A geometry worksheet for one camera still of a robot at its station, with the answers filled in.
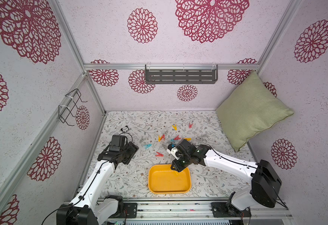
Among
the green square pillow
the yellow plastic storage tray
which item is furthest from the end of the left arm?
the green square pillow

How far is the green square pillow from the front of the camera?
77 cm

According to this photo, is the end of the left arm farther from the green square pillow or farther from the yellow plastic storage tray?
the green square pillow

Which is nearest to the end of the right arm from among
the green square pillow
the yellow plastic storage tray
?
the yellow plastic storage tray

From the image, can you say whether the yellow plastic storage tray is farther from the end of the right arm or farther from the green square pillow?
the green square pillow
